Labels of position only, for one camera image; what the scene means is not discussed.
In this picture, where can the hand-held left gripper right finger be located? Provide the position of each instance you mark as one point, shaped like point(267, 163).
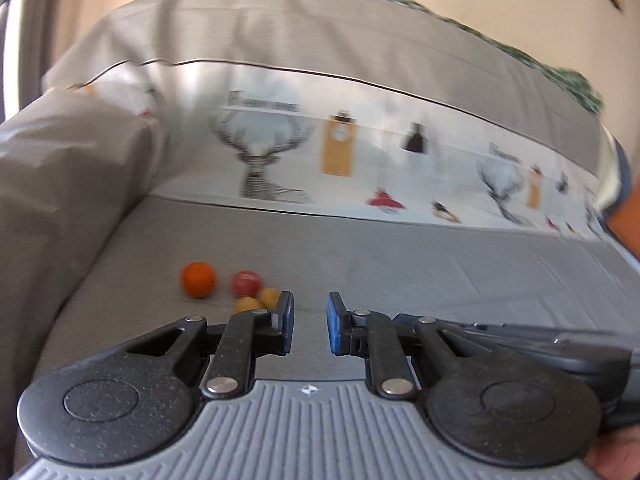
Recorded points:
point(333, 327)

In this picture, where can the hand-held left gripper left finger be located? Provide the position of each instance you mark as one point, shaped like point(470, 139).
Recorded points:
point(286, 325)

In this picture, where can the grey pillow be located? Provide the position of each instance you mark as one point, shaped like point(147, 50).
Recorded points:
point(60, 200)

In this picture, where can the person's right hand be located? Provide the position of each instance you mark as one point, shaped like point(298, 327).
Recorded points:
point(622, 455)

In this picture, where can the yellow longan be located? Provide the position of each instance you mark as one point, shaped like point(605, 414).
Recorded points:
point(248, 304)
point(269, 296)

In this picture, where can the white cloth with blue trim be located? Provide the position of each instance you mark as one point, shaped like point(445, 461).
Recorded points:
point(617, 175)

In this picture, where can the red cherry tomato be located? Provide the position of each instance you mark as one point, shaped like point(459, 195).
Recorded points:
point(246, 282)

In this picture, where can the small orange tangerine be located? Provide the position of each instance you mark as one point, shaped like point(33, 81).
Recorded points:
point(198, 279)

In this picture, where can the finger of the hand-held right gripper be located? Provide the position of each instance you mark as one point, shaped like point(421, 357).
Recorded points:
point(510, 335)

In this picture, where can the grey bed sheet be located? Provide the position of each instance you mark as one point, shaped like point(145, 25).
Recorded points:
point(425, 280)

